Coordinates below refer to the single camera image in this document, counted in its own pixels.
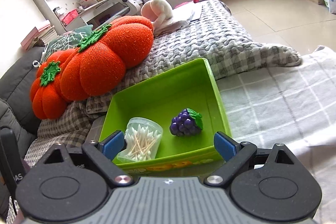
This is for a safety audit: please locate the clear cotton swab jar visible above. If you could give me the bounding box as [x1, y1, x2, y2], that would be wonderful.
[117, 117, 163, 163]

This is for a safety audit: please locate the purple toy grape bunch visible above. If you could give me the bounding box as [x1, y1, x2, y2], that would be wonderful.
[169, 108, 203, 136]

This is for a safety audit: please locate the dark grey sofa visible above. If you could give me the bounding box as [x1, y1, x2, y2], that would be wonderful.
[0, 45, 46, 219]

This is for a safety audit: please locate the green plastic bin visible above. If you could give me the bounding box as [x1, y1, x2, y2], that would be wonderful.
[100, 59, 231, 174]

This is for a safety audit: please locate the small orange pumpkin cushion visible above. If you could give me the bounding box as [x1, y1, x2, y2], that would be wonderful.
[30, 48, 75, 120]

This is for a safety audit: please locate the large orange pumpkin cushion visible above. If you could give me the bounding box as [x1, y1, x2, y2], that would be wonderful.
[60, 16, 154, 101]

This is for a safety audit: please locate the grey checked blanket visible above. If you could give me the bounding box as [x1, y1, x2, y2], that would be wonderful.
[4, 0, 302, 224]

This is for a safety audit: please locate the teal leaf pattern pillow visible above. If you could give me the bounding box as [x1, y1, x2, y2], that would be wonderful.
[40, 24, 93, 63]

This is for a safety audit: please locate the stack of pink books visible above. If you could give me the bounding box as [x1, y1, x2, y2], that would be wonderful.
[21, 20, 58, 51]

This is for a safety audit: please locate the white paper on bed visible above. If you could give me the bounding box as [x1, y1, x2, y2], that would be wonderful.
[173, 2, 203, 22]

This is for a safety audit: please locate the pink white plush toy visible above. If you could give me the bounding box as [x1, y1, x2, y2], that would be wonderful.
[141, 0, 190, 36]

